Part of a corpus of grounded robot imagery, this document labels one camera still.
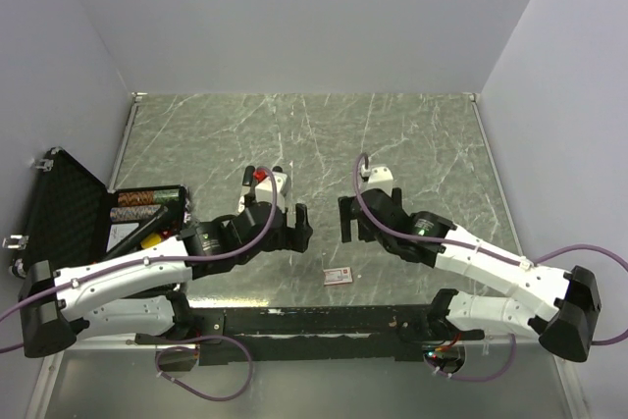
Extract silver stapler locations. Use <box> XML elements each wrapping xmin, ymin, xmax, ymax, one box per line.
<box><xmin>236</xmin><ymin>165</ymin><xmax>256</xmax><ymax>213</ymax></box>

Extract red white staple box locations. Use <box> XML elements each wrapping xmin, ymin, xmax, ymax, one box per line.
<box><xmin>323</xmin><ymin>267</ymin><xmax>353</xmax><ymax>287</ymax></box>

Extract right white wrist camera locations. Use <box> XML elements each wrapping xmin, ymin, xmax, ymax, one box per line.
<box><xmin>359</xmin><ymin>165</ymin><xmax>394</xmax><ymax>196</ymax></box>

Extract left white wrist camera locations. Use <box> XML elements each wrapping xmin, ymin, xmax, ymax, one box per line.
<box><xmin>253</xmin><ymin>169</ymin><xmax>291</xmax><ymax>212</ymax></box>

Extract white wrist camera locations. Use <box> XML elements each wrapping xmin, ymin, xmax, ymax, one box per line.
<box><xmin>253</xmin><ymin>169</ymin><xmax>291</xmax><ymax>212</ymax></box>
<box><xmin>359</xmin><ymin>165</ymin><xmax>394</xmax><ymax>196</ymax></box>

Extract black poker chip case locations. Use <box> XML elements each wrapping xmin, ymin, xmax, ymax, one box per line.
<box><xmin>3</xmin><ymin>147</ymin><xmax>189</xmax><ymax>279</ymax></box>

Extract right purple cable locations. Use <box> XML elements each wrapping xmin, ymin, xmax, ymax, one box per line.
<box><xmin>353</xmin><ymin>152</ymin><xmax>628</xmax><ymax>386</ymax></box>

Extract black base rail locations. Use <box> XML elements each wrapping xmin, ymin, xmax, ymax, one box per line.
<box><xmin>134</xmin><ymin>304</ymin><xmax>487</xmax><ymax>366</ymax></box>

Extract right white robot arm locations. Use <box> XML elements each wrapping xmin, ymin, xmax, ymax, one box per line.
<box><xmin>338</xmin><ymin>189</ymin><xmax>602</xmax><ymax>362</ymax></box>

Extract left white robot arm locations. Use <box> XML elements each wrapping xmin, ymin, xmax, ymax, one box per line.
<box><xmin>18</xmin><ymin>202</ymin><xmax>313</xmax><ymax>358</ymax></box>

